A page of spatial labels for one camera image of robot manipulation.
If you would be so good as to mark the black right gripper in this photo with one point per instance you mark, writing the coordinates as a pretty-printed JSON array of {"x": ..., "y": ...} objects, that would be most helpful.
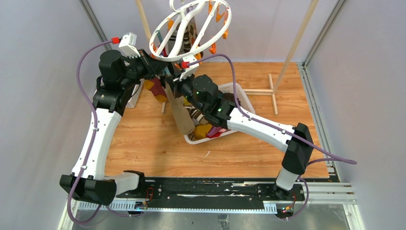
[{"x": 177, "y": 82}]

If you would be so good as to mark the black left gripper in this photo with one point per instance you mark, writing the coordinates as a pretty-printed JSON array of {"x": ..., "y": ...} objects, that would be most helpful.
[{"x": 153, "y": 66}]

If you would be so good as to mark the white round clip hanger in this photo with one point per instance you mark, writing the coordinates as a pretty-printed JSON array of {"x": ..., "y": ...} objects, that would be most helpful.
[{"x": 218, "y": 10}]

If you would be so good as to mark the tan brown sock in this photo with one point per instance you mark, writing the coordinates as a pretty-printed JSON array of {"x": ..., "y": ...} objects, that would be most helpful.
[{"x": 181, "y": 115}]

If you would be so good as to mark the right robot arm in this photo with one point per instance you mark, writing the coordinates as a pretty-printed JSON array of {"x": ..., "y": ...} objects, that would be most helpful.
[{"x": 294, "y": 141}]

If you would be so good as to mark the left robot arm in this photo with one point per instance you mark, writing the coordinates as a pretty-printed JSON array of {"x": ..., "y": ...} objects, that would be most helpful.
[{"x": 119, "y": 76}]

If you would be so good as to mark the purple maroon mustard hanging sock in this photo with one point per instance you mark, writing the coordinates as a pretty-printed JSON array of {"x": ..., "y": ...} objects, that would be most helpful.
[{"x": 156, "y": 88}]

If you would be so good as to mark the brown white striped sock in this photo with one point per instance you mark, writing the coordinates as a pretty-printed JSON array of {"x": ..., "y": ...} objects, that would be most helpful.
[{"x": 196, "y": 115}]

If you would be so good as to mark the small white perforated basket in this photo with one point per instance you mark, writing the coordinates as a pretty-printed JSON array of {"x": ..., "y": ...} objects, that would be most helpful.
[{"x": 135, "y": 95}]

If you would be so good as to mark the mustard yellow sock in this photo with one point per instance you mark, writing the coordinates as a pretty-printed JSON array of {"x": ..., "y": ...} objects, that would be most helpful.
[{"x": 198, "y": 132}]

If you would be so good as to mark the white sock basket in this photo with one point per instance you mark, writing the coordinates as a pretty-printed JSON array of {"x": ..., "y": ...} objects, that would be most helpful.
[{"x": 244, "y": 103}]

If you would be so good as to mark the purple sock in basket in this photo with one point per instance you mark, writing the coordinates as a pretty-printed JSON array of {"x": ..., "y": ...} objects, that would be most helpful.
[{"x": 215, "y": 129}]

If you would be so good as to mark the red sock in basket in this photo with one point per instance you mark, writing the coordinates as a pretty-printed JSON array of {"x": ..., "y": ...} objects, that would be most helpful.
[{"x": 213, "y": 134}]

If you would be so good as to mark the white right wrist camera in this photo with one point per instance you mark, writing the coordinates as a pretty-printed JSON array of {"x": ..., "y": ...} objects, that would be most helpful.
[{"x": 188, "y": 65}]

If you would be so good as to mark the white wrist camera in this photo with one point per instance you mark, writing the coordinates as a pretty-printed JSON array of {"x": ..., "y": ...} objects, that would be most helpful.
[
  {"x": 188, "y": 65},
  {"x": 127, "y": 45}
]

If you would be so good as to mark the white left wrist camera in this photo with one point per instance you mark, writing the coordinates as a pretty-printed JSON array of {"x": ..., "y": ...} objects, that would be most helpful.
[{"x": 127, "y": 45}]

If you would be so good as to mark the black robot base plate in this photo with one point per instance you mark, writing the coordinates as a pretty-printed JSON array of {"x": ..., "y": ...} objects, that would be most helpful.
[{"x": 214, "y": 193}]

